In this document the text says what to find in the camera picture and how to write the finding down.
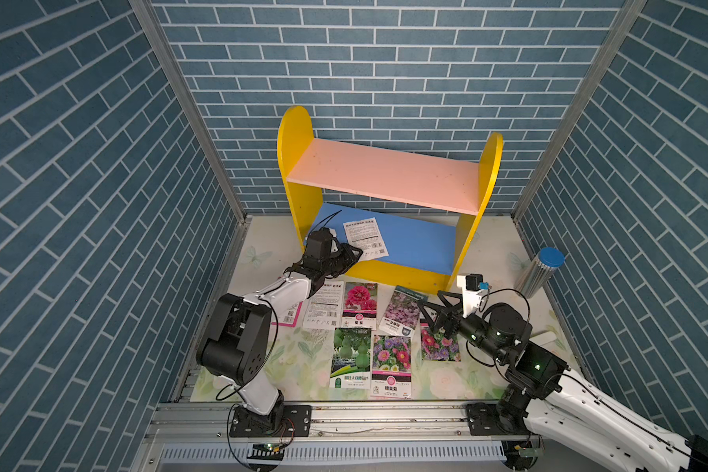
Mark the purple flower seed packet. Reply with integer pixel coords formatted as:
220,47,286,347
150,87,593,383
378,286,428,337

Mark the left corner aluminium post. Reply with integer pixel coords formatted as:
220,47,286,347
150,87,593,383
130,0,247,224

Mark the white text packet shelf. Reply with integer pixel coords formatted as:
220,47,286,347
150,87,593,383
343,218,389,262

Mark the white text seed packet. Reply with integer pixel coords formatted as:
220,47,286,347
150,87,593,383
303,280,345,330

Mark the circuit board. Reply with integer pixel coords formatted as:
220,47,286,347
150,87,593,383
505,442,538,462
247,442,285,461

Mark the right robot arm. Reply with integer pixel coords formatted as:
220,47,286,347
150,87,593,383
419,291,708,471

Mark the right corner aluminium post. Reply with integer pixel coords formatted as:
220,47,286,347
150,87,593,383
511,0,647,225

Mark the floral table mat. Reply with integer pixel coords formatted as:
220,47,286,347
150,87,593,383
227,216,581,402

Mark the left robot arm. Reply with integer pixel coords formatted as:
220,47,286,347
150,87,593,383
196,227,364,436

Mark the yellow wooden shelf unit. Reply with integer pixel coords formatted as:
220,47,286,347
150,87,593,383
277,106,503,294

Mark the hollyhock magenta flower packet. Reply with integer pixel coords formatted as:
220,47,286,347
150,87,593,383
341,281,378,328

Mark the chrysanthemum packet pink band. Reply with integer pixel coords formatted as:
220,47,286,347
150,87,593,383
371,334,412,399

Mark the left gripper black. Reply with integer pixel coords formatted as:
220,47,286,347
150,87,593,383
317,243,363,277

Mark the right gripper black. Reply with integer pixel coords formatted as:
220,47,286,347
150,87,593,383
419,290,505,365

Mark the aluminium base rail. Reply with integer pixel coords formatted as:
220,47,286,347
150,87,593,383
132,400,544,471

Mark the left circuit board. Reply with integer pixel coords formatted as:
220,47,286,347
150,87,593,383
247,442,285,461

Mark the silver canister blue lid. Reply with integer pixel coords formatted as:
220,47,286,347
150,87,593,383
514,247,566,298

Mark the corner aluminium post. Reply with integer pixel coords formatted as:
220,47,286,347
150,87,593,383
130,0,247,224
511,0,647,225

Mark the green gourd seed packet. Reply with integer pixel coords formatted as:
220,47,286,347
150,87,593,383
330,328,373,389

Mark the right circuit board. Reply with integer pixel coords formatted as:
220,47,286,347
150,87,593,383
505,442,538,462

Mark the pink-bordered seed packet back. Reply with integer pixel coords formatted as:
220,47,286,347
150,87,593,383
283,302,304,328

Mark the small chrysanthemum seed packet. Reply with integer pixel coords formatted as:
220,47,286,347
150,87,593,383
420,324,461,362

